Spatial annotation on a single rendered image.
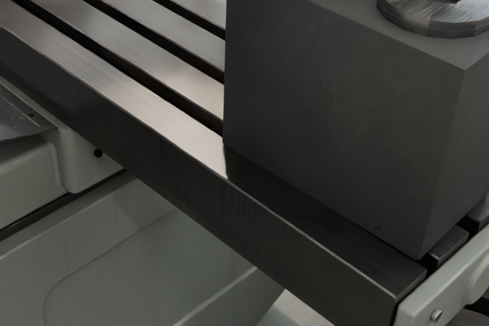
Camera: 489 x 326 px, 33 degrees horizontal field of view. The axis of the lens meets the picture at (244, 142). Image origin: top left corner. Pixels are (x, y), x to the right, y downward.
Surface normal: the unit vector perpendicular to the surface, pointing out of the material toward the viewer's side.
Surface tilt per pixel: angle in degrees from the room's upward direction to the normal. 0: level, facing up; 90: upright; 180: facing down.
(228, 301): 90
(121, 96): 0
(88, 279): 90
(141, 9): 0
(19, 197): 90
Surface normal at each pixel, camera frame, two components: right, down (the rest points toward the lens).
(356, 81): -0.67, 0.44
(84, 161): 0.71, 0.46
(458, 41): 0.04, -0.79
